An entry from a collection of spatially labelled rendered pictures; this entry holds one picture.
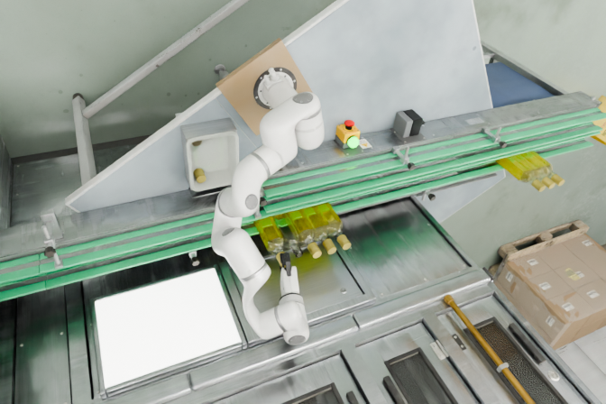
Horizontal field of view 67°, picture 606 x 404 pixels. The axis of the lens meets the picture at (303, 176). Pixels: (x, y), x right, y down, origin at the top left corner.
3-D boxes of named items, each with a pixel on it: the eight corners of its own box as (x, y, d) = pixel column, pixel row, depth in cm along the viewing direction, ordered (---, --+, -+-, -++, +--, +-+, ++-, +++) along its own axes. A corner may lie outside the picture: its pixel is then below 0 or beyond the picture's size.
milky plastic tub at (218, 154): (186, 178, 166) (191, 193, 160) (179, 125, 152) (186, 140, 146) (232, 169, 172) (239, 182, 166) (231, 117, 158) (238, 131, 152)
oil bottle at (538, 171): (499, 154, 217) (545, 192, 198) (503, 145, 213) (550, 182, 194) (508, 152, 219) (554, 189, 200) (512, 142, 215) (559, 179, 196)
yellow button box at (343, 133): (334, 139, 185) (342, 149, 179) (335, 123, 180) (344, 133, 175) (349, 135, 187) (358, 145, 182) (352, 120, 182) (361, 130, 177)
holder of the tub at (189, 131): (187, 188, 169) (192, 202, 164) (179, 125, 152) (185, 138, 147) (232, 179, 176) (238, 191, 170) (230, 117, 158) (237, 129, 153)
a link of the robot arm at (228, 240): (291, 243, 128) (268, 240, 141) (252, 179, 123) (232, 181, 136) (245, 280, 121) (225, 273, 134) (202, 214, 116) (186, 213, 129)
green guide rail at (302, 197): (259, 199, 169) (266, 213, 163) (259, 197, 168) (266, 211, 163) (588, 122, 231) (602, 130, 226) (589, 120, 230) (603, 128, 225)
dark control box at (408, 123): (391, 127, 194) (402, 138, 189) (395, 111, 189) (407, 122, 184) (408, 123, 197) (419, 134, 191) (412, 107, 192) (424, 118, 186)
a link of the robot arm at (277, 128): (252, 169, 135) (239, 125, 123) (309, 127, 145) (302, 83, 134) (273, 183, 129) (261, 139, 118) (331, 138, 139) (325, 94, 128)
